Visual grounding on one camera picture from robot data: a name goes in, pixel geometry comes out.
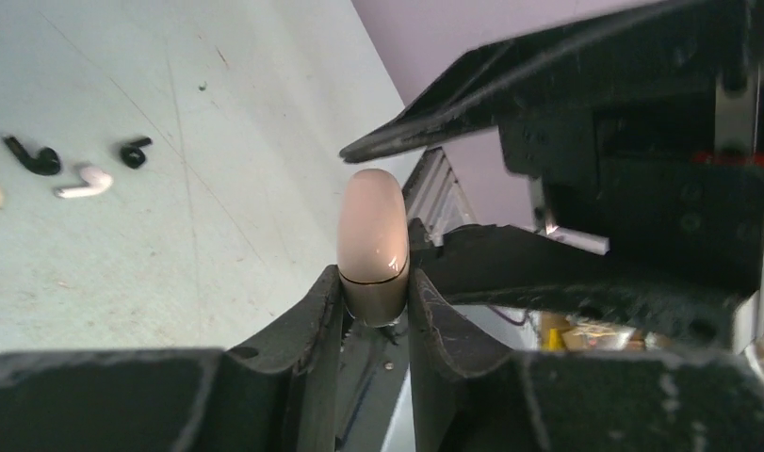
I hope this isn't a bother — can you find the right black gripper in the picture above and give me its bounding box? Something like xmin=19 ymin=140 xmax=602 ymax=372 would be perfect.
xmin=340 ymin=1 xmax=764 ymax=349

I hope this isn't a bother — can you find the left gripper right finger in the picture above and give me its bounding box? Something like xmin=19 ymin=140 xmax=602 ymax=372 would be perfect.
xmin=408 ymin=271 xmax=764 ymax=451

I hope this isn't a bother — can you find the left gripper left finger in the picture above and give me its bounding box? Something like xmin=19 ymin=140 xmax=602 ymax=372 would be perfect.
xmin=0 ymin=266 xmax=343 ymax=451

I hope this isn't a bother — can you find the beige earbud charging case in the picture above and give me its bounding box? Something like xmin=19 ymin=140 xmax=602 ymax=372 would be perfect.
xmin=336 ymin=169 xmax=410 ymax=328

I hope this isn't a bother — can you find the white earbud centre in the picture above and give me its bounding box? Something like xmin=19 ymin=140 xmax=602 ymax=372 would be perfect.
xmin=55 ymin=165 xmax=114 ymax=199

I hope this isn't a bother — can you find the black earbud right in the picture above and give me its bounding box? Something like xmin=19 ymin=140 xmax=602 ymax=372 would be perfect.
xmin=119 ymin=137 xmax=153 ymax=170

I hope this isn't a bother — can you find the black earbud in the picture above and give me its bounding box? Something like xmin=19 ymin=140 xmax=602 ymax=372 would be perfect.
xmin=119 ymin=137 xmax=153 ymax=170
xmin=3 ymin=136 xmax=62 ymax=176

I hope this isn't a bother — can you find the black earbud upper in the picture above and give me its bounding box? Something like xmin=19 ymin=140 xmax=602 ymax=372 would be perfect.
xmin=3 ymin=136 xmax=62 ymax=176

